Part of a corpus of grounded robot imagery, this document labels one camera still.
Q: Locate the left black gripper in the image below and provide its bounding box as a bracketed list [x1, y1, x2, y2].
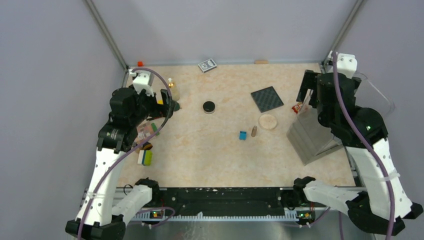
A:
[129, 83, 176, 126]

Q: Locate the green tube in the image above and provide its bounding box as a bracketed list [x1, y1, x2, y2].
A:
[150, 122, 159, 136]

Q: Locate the black round compact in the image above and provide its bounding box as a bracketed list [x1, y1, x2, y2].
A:
[202, 101, 216, 114]

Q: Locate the clear acrylic makeup organizer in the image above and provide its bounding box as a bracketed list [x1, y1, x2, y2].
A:
[286, 103, 343, 166]

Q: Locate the beige round wooden disc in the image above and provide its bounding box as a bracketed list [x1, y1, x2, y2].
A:
[258, 114, 278, 130]

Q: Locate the gold lipstick tube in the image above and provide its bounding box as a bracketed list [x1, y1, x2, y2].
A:
[251, 125, 258, 138]

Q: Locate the blue toy brick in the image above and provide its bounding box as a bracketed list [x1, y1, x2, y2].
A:
[238, 131, 247, 141]

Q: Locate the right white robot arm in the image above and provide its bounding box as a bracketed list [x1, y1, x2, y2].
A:
[293, 51, 424, 239]

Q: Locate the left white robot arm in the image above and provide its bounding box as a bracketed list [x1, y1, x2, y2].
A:
[65, 85, 176, 240]

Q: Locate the dark green round disc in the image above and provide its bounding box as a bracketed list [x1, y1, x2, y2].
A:
[173, 102, 181, 112]

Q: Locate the clear pump bottle gold collar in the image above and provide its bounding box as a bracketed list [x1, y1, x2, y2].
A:
[168, 78, 180, 101]

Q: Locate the small red snack packet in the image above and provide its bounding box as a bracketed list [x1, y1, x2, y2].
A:
[291, 102, 303, 114]

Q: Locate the eyeshadow palette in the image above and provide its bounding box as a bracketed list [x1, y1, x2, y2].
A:
[134, 121, 153, 144]

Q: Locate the black ribbed square mat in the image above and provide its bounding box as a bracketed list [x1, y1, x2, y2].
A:
[250, 86, 284, 113]

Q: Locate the foundation bottle black cap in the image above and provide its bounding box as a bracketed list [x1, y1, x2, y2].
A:
[134, 142, 153, 154]

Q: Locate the playing card box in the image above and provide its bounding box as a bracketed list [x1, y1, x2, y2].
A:
[198, 58, 217, 73]

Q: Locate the green white toy brick stack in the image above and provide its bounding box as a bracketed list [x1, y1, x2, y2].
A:
[137, 150, 153, 166]

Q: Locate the wooden block at wall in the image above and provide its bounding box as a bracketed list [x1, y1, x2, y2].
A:
[254, 59, 269, 65]

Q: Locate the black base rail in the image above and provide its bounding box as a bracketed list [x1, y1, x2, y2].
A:
[148, 187, 300, 217]

